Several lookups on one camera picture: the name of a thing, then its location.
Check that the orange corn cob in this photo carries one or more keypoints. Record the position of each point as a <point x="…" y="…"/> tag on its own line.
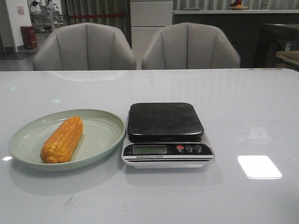
<point x="60" y="146"/>

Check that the black silver kitchen scale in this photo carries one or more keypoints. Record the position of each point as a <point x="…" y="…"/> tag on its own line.
<point x="165" y="135"/>

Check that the right grey upholstered chair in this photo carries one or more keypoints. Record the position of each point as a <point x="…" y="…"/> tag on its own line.
<point x="190" y="46"/>

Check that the grey upholstered chair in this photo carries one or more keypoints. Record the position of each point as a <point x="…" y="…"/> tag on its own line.
<point x="85" y="46"/>
<point x="190" y="46"/>

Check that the light green plate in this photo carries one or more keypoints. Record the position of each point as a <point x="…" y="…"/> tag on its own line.
<point x="103" y="132"/>

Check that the left grey upholstered chair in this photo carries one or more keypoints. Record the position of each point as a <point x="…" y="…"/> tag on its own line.
<point x="85" y="46"/>

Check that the white drawer cabinet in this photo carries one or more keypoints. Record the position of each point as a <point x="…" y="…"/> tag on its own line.
<point x="147" y="17"/>

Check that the dark counter with white top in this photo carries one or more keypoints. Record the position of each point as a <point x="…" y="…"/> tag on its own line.
<point x="241" y="27"/>

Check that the fruit bowl on counter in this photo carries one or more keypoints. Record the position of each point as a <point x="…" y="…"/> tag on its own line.
<point x="237" y="5"/>

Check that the red trash bin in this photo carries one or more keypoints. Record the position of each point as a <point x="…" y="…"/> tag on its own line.
<point x="29" y="37"/>

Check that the dark side table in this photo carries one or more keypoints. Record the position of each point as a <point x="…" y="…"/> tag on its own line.
<point x="272" y="39"/>

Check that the tan cushion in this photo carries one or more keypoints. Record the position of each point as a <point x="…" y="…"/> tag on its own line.
<point x="288" y="59"/>

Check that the pink wall notice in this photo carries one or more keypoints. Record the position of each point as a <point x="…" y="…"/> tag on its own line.
<point x="20" y="10"/>

